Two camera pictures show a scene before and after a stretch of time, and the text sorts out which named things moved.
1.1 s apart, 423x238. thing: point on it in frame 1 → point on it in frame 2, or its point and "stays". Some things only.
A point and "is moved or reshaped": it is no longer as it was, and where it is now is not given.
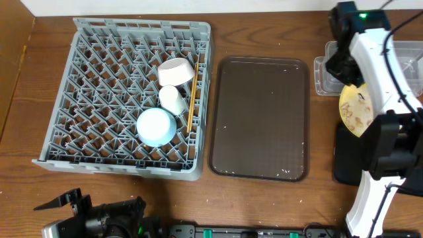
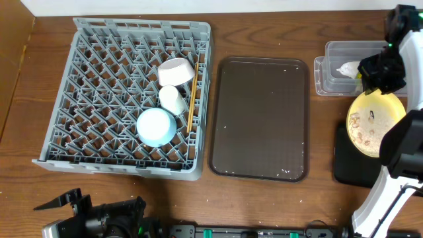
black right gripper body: [344, 70] → [373, 73]
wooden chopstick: [191, 108] stays
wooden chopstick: [193, 97] stays
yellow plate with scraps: [356, 108] is moved or reshaped
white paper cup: [170, 99] stays
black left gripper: [81, 205] stays
